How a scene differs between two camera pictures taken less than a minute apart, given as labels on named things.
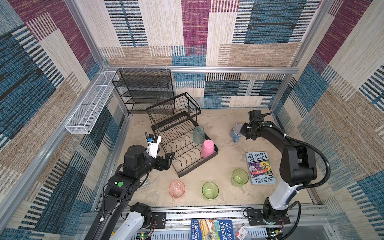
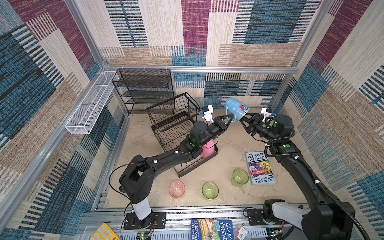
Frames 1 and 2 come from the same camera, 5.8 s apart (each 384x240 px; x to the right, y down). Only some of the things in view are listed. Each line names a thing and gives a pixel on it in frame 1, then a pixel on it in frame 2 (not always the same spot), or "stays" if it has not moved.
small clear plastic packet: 241,233 stays
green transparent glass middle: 210,190 stays
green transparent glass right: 239,177 stays
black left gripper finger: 169,157 to 232,116
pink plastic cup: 208,148 stays
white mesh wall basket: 84,119 stays
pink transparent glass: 177,189 stays
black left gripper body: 159,165 to 219,130
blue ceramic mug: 235,132 to 234,107
